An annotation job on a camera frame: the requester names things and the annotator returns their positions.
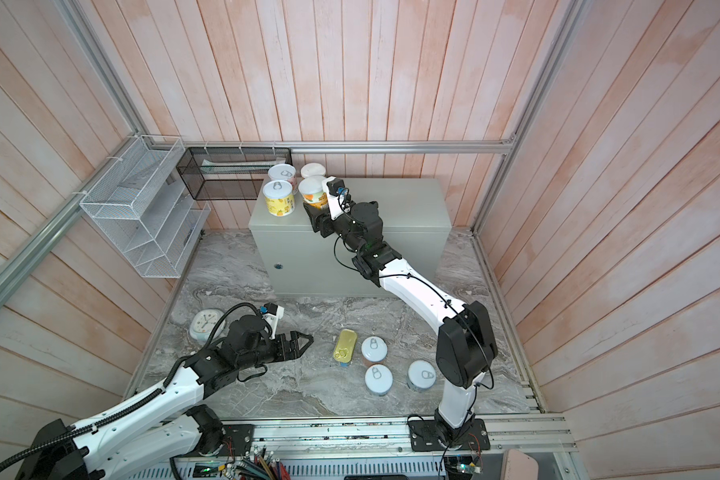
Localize colourful wire bundle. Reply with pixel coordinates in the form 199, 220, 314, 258
230, 449, 292, 480

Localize small white round clock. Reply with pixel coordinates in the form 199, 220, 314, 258
188, 308, 223, 344

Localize teal label pull-tab can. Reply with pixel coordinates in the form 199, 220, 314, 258
407, 360, 437, 392

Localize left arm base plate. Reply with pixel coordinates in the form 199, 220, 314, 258
180, 424, 255, 457

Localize yellow can plain lid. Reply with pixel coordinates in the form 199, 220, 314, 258
300, 162, 327, 179

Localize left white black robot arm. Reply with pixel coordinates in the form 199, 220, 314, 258
17, 314, 314, 479

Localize black corrugated cable hose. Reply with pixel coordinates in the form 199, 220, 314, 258
203, 301, 265, 349

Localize blue label pull-tab can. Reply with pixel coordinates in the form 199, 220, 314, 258
364, 364, 394, 396

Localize brown label pull-tab can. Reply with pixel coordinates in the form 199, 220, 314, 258
361, 336, 388, 367

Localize orange can plain lid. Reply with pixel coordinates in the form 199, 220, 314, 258
298, 176, 328, 209

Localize white wire mesh shelf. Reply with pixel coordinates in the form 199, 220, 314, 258
80, 135, 210, 279

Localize black mesh wall basket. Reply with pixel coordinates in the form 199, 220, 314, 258
176, 146, 293, 201

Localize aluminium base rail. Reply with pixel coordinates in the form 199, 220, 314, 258
77, 413, 577, 480

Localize grey metal cabinet box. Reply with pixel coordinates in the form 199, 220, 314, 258
249, 178, 452, 297

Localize pink label white can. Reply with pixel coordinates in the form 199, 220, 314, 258
268, 163, 297, 185

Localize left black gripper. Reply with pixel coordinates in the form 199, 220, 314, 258
238, 330, 315, 370

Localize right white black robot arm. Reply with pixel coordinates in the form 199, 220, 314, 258
304, 201, 498, 447

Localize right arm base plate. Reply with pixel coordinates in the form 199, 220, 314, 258
406, 416, 490, 453

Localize yellow oval sardine tin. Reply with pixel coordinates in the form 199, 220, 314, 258
333, 329, 358, 367

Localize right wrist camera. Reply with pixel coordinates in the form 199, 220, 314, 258
322, 176, 350, 220

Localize yellow label white-lid can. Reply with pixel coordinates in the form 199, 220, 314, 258
262, 180, 295, 217

